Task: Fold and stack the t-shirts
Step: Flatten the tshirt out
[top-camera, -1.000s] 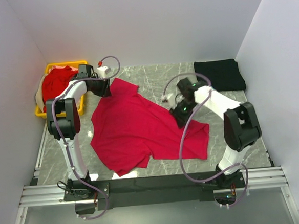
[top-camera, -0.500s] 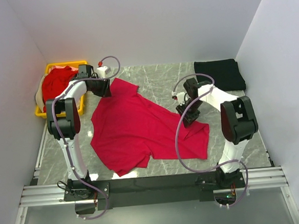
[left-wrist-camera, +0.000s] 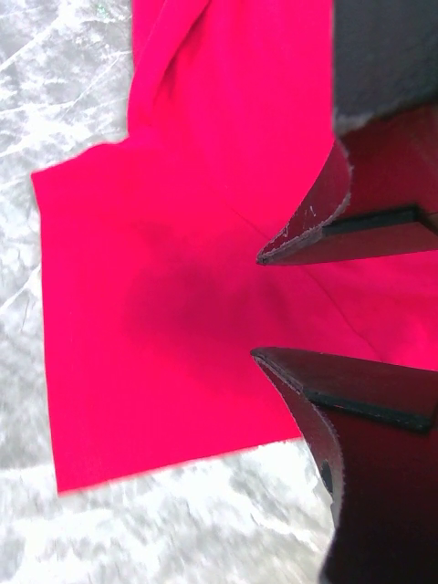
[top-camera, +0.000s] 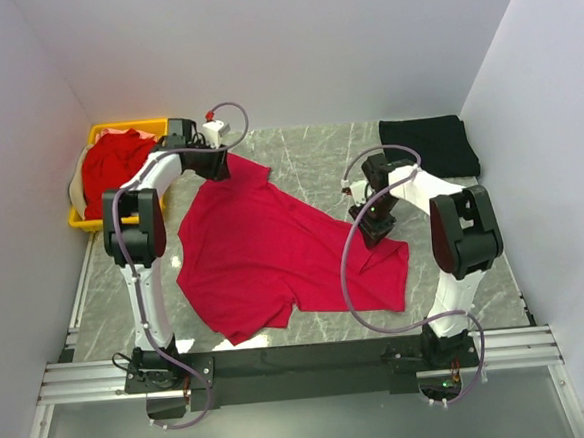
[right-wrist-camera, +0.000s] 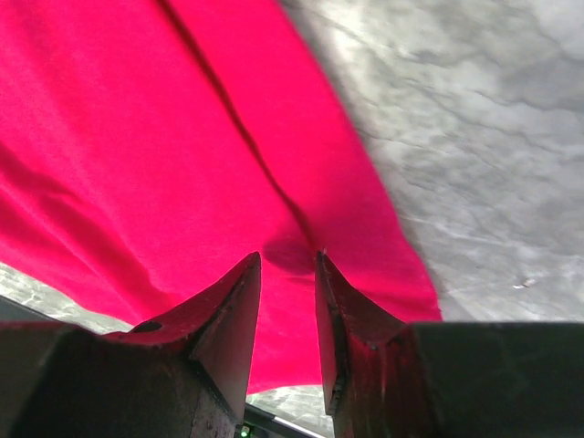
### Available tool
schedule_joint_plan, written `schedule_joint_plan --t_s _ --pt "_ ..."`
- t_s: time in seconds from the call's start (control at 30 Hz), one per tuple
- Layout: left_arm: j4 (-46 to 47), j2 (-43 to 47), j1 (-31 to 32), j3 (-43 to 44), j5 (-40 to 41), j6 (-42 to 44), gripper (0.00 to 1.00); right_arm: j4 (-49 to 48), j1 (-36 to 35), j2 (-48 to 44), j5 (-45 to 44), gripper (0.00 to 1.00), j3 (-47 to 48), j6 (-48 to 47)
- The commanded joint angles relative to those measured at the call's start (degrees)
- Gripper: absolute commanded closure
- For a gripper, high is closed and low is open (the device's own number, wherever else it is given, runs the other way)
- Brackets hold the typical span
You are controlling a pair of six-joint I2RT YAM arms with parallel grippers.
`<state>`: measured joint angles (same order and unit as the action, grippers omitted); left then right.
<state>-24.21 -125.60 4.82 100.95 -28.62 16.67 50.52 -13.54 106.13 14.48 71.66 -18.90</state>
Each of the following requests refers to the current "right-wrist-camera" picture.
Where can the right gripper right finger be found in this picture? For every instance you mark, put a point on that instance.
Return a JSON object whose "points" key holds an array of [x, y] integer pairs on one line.
{"points": [[383, 377]]}

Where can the crimson red t shirt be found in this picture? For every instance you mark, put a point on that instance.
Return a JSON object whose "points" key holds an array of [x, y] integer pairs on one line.
{"points": [[148, 146]]}

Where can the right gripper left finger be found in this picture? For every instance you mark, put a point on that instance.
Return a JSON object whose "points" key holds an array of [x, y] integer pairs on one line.
{"points": [[183, 373]]}

